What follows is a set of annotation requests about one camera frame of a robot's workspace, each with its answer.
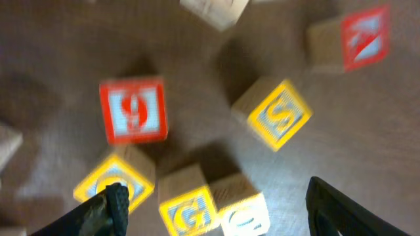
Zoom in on plain wooden block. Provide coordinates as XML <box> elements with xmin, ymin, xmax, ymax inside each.
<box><xmin>179</xmin><ymin>0</ymin><xmax>249</xmax><ymax>31</ymax></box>

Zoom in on red 6 wooden block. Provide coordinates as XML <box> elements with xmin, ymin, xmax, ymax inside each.
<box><xmin>99</xmin><ymin>75</ymin><xmax>169</xmax><ymax>145</ymax></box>

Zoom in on red 7 wooden block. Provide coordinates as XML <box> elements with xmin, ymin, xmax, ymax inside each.
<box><xmin>306</xmin><ymin>5</ymin><xmax>390</xmax><ymax>73</ymax></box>

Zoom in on yellow block left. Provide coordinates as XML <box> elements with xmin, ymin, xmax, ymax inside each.
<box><xmin>73</xmin><ymin>146</ymin><xmax>156</xmax><ymax>213</ymax></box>

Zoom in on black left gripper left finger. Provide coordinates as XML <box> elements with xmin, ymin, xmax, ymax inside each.
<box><xmin>31</xmin><ymin>183</ymin><xmax>129</xmax><ymax>236</ymax></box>

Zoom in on red M wooden block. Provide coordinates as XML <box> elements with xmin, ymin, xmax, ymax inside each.
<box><xmin>0</xmin><ymin>123</ymin><xmax>23</xmax><ymax>170</ymax></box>

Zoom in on yellow block right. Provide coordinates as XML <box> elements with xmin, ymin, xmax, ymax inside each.
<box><xmin>210</xmin><ymin>173</ymin><xmax>270</xmax><ymax>236</ymax></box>

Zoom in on yellow G wooden block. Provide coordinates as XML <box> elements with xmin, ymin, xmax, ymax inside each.
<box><xmin>157</xmin><ymin>164</ymin><xmax>220</xmax><ymax>236</ymax></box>

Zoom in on yellow S wooden block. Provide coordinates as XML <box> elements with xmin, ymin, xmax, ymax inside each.
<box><xmin>231</xmin><ymin>77</ymin><xmax>313</xmax><ymax>152</ymax></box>

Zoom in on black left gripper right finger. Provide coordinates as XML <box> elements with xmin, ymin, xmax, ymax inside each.
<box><xmin>306</xmin><ymin>176</ymin><xmax>406</xmax><ymax>236</ymax></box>

